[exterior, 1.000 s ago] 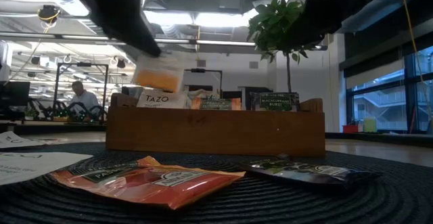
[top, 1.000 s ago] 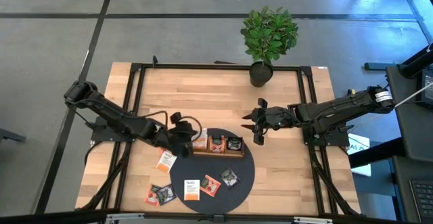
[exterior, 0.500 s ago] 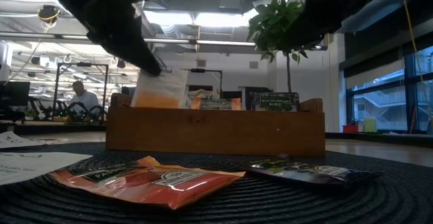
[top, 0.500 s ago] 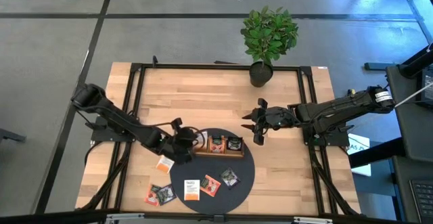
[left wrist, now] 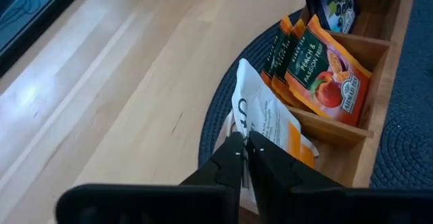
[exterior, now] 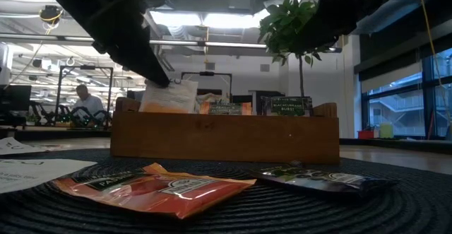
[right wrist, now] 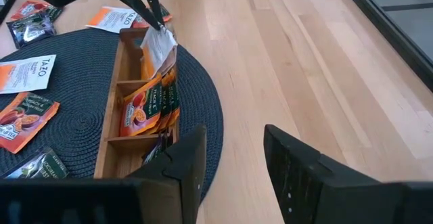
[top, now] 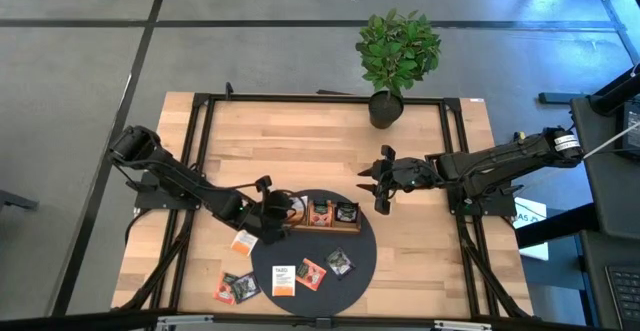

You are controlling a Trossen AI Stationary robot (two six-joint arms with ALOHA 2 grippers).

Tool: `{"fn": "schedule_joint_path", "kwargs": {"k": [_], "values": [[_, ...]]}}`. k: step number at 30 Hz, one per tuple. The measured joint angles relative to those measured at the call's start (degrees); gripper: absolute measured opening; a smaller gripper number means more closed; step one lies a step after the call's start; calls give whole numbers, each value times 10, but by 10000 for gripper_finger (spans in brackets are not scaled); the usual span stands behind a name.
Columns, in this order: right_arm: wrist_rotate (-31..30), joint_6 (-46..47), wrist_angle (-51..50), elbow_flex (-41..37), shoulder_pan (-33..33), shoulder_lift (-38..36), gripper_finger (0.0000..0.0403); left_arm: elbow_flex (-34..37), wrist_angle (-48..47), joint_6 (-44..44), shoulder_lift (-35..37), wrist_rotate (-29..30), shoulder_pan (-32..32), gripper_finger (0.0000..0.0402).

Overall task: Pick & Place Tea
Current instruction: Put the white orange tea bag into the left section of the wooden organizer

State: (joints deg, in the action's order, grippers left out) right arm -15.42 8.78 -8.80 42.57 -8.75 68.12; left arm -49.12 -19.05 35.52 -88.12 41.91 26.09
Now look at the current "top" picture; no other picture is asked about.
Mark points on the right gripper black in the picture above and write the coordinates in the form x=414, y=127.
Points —
x=415, y=176

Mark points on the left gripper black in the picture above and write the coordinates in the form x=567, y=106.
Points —
x=255, y=211

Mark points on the white orange Tazo tea packet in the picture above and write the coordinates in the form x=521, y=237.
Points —
x=301, y=202
x=283, y=281
x=244, y=243

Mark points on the dark blackcurrant tea packet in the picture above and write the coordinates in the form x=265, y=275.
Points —
x=346, y=213
x=340, y=263
x=246, y=288

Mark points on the green plant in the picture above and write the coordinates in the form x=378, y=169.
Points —
x=400, y=46

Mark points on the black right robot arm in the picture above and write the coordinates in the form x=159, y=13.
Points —
x=500, y=163

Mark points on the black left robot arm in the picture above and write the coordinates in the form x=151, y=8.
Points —
x=180, y=181

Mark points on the wooden three-compartment tea tray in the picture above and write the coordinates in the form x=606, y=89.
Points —
x=327, y=229

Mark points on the round dark woven placemat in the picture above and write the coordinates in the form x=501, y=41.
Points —
x=350, y=293

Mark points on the yellow power plug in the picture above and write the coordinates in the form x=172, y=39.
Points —
x=521, y=135

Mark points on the white printed sign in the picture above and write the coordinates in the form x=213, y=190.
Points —
x=532, y=213

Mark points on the black desk leg beam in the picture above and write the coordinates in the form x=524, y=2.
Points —
x=555, y=226

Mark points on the grey-blue floor foot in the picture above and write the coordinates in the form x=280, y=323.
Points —
x=560, y=98

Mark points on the dark grey desk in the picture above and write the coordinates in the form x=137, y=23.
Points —
x=600, y=196
x=595, y=281

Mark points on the black bar with silver brackets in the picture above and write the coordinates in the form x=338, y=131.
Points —
x=75, y=321

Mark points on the grey furniture foot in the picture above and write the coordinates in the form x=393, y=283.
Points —
x=17, y=202

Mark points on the black keyboard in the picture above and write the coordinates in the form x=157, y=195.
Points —
x=625, y=291

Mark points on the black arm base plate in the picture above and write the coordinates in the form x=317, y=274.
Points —
x=495, y=206
x=150, y=202

